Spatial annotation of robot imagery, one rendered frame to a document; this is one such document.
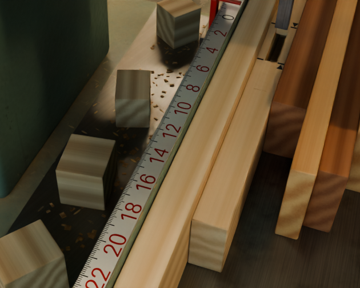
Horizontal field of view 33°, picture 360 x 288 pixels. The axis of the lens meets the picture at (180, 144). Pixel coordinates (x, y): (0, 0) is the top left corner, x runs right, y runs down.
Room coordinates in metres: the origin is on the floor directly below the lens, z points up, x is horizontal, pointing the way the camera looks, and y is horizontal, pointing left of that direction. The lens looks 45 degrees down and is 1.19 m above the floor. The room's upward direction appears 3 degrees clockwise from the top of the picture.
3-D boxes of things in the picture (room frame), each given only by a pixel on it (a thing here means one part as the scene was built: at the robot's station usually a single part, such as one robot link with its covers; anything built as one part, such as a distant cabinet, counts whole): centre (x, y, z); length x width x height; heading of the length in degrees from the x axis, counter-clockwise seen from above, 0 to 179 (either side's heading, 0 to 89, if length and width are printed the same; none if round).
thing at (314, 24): (0.36, -0.09, 0.92); 0.16 x 0.02 x 0.04; 164
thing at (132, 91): (0.43, 0.05, 0.82); 0.04 x 0.03 x 0.03; 4
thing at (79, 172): (0.33, 0.07, 0.82); 0.04 x 0.04 x 0.04; 82
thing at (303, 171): (0.32, -0.10, 0.93); 0.22 x 0.01 x 0.06; 164
